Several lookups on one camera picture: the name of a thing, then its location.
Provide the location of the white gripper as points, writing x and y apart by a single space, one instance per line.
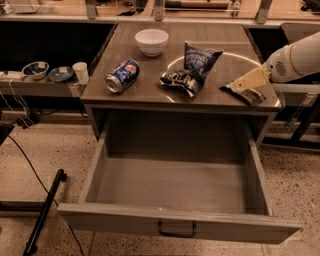
278 67

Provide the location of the rxbar chocolate bar wrapper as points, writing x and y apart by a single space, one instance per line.
251 97

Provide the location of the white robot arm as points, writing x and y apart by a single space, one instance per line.
291 62

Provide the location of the grey wooden counter cabinet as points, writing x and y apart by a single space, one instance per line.
146 93

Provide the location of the grey open drawer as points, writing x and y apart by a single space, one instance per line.
175 167

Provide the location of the blue chip bag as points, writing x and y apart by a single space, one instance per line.
197 65

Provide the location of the white ceramic bowl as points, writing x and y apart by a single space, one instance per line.
151 42

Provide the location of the blue pepsi soda can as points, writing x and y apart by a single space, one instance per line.
122 76

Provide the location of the white paper cup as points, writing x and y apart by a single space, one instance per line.
80 69

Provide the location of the dark blue small plate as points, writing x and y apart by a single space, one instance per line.
61 74

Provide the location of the blue white bowl left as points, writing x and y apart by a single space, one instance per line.
36 70

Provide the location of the grey side shelf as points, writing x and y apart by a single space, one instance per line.
49 89

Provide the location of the white power strip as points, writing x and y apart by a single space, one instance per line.
12 75

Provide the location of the black pole on floor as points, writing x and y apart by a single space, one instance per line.
31 246

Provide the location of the black drawer handle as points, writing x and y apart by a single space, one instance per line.
177 230

